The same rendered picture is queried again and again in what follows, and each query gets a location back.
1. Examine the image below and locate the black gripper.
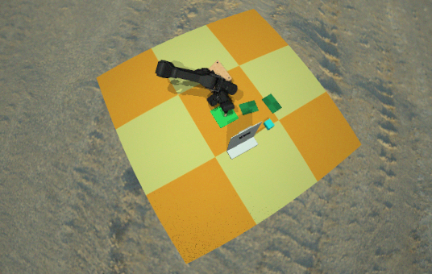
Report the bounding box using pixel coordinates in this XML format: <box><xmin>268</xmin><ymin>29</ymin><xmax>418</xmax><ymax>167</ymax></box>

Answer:
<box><xmin>216</xmin><ymin>91</ymin><xmax>235</xmax><ymax>114</ymax></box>

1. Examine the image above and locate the small cyan block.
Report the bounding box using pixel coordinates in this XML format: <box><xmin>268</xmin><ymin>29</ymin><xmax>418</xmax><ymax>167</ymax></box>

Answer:
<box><xmin>264</xmin><ymin>119</ymin><xmax>275</xmax><ymax>130</ymax></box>

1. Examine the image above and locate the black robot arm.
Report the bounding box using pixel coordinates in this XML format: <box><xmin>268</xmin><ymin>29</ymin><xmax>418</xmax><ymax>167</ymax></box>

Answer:
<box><xmin>156</xmin><ymin>60</ymin><xmax>238</xmax><ymax>106</ymax></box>

